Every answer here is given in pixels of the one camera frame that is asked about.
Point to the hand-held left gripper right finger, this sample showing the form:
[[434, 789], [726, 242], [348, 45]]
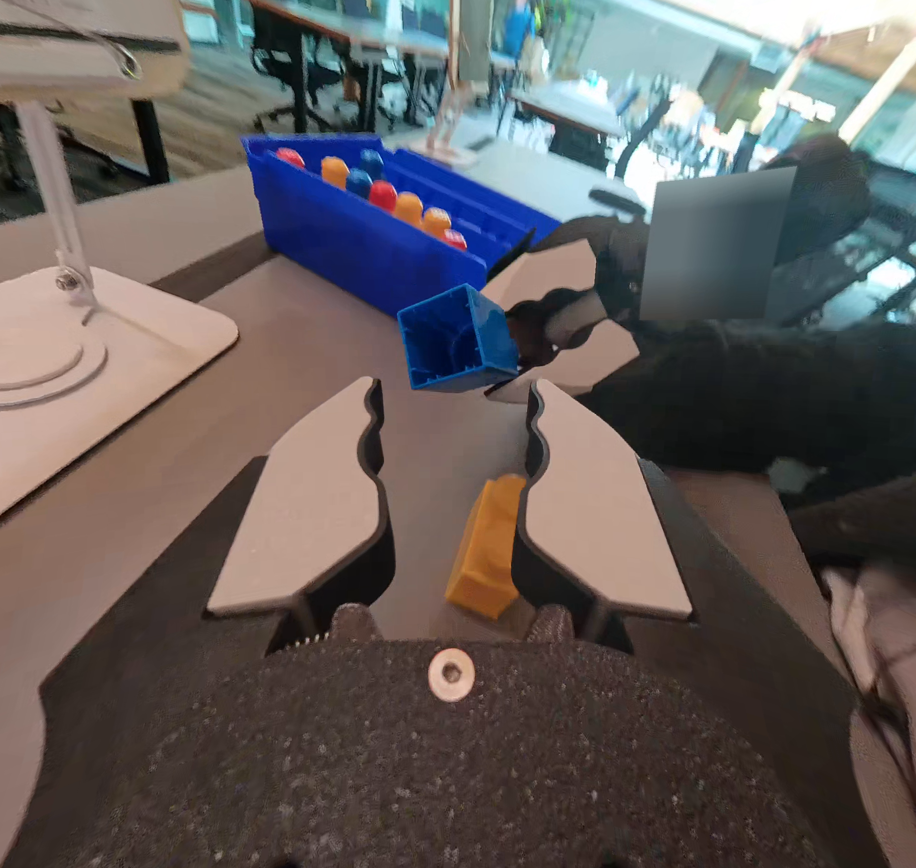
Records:
[[608, 524]]

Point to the orange two-stud mega block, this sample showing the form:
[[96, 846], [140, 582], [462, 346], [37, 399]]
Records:
[[486, 553]]

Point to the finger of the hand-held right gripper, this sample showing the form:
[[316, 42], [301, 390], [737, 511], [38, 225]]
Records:
[[601, 364], [551, 271]]

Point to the wooden board easel stand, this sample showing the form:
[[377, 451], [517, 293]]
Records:
[[476, 9]]

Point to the wooden top office desk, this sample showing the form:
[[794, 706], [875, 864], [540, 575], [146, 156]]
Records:
[[343, 27], [565, 106], [150, 138]]

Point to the person's right forearm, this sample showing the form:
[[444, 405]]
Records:
[[751, 396]]

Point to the blue plastic bin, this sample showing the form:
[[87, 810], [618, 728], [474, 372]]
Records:
[[322, 238]]

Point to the white base document stand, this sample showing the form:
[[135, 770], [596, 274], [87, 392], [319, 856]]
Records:
[[143, 324]]

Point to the grey sweatshirt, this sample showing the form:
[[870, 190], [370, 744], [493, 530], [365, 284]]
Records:
[[880, 617]]

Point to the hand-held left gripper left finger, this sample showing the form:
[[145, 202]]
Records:
[[300, 517]]

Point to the dark fleece jacket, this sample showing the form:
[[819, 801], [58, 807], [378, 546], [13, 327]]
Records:
[[859, 524]]

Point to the blue one-stud mega block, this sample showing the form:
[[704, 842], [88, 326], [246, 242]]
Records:
[[494, 331], [359, 182], [371, 162]]

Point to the orange one-stud mega block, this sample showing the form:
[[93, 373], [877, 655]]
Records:
[[437, 221], [335, 170], [409, 208]]

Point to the black office chair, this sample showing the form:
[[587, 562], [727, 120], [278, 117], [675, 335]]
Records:
[[272, 38]]

